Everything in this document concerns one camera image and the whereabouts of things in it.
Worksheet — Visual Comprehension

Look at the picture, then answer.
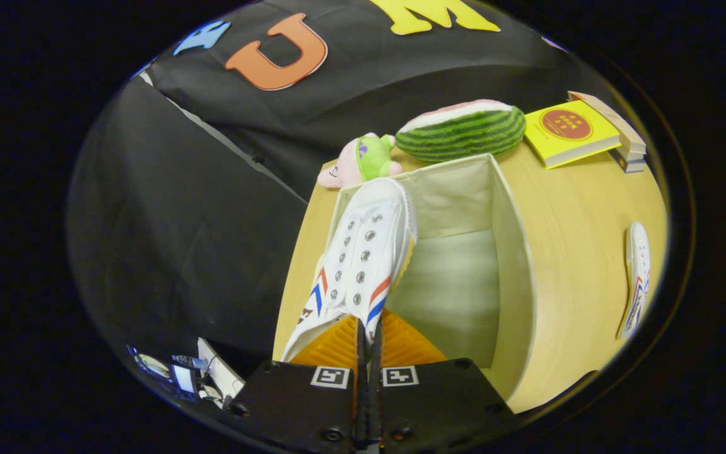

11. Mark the beige book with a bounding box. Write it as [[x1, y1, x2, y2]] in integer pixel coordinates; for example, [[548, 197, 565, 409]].
[[568, 91, 647, 156]]

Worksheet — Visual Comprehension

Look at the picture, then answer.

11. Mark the yellow book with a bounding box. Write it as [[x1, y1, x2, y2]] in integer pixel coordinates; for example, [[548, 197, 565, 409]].
[[524, 100, 622, 170]]

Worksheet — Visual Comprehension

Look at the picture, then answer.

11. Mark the watermelon slice plush toy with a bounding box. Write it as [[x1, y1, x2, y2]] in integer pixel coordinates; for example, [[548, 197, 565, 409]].
[[395, 99, 527, 165]]

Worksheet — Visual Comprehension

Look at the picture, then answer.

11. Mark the black backdrop cloth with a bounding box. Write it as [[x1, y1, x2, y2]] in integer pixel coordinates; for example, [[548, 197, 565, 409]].
[[67, 0, 591, 395]]

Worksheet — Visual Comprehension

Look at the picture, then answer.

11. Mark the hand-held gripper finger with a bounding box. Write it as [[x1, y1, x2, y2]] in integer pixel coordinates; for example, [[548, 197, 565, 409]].
[[372, 309, 515, 454], [231, 315, 367, 454]]

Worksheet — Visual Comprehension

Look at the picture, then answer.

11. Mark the cream fabric storage box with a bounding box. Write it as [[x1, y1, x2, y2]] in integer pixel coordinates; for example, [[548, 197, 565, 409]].
[[328, 153, 537, 401]]

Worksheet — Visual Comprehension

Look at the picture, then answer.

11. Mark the white sheet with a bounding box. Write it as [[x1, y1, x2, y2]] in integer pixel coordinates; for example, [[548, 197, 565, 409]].
[[197, 338, 245, 399]]

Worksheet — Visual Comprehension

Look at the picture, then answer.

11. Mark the white canvas shoe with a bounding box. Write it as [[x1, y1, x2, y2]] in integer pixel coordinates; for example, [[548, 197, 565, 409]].
[[281, 178, 418, 363], [615, 222, 652, 340]]

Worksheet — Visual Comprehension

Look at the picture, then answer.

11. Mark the pink star plush toy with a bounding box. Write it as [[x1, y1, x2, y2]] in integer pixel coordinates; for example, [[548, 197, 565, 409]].
[[317, 132, 403, 189]]

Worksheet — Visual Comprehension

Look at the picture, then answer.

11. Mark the dark blue book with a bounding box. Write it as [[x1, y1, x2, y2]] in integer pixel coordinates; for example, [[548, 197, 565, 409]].
[[609, 149, 646, 173]]

